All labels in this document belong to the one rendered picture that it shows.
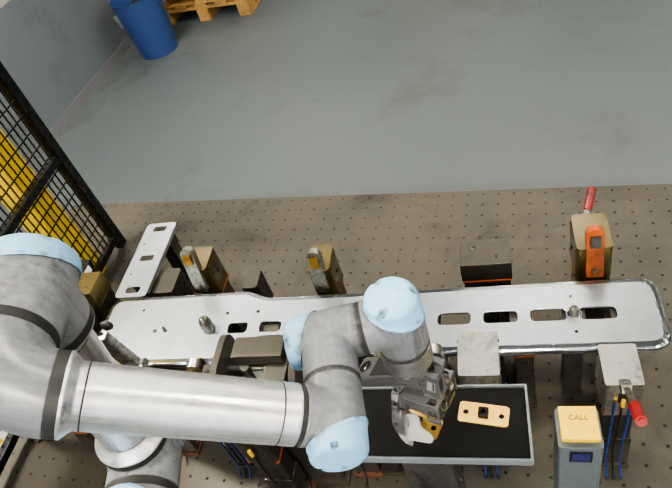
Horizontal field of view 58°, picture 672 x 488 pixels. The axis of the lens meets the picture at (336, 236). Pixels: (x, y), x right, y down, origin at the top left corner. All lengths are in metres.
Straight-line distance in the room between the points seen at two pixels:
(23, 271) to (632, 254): 1.61
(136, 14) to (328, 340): 4.70
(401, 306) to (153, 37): 4.79
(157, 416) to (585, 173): 2.78
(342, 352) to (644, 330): 0.78
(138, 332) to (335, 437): 1.04
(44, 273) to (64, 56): 4.57
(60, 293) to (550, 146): 2.92
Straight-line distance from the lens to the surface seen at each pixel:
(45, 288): 0.78
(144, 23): 5.39
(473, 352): 1.25
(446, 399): 0.99
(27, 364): 0.72
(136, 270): 1.87
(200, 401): 0.72
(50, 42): 5.23
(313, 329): 0.83
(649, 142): 3.45
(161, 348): 1.63
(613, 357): 1.31
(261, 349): 1.26
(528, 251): 1.95
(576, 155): 3.36
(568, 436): 1.11
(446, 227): 2.04
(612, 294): 1.47
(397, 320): 0.79
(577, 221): 1.53
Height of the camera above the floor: 2.15
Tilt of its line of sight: 44 degrees down
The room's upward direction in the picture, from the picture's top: 19 degrees counter-clockwise
